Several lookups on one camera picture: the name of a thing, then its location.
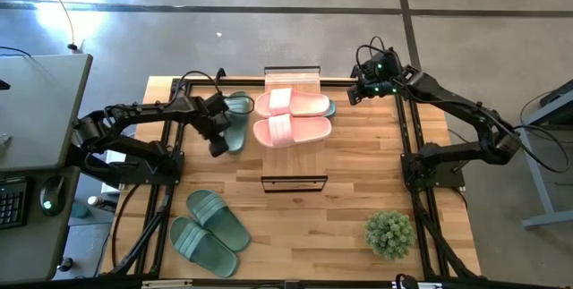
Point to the black keyboard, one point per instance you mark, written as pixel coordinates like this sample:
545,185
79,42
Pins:
11,204

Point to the white-capped bottle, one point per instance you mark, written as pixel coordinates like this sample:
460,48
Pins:
96,201

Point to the black-framed wooden shelf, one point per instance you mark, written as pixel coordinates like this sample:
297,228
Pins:
293,161

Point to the pink slide sandal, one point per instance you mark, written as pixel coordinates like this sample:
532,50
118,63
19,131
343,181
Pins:
309,103
309,129

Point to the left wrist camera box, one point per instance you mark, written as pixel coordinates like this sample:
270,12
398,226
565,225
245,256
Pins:
219,147

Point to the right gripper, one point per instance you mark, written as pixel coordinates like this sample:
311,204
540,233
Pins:
380,94

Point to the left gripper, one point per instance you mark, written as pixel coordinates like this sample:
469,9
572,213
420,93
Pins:
221,125

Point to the grey metal stand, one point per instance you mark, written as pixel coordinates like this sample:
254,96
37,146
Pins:
537,181

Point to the round green artificial plant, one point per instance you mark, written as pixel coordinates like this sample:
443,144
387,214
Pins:
389,235

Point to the black computer mouse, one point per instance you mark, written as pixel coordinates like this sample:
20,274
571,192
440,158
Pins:
51,195

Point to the teal object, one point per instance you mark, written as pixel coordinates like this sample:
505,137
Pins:
81,210

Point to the silver metal bracket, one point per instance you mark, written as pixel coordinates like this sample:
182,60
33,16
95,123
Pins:
425,285
165,284

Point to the grey desk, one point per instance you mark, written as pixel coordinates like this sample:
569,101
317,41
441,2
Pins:
40,110

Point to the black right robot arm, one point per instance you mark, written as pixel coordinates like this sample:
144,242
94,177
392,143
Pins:
456,105

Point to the white box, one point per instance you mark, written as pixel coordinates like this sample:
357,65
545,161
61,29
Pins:
112,159

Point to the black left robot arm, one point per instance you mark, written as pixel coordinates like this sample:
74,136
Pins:
147,112

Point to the small black cylinder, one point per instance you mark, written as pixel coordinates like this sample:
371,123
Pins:
65,264

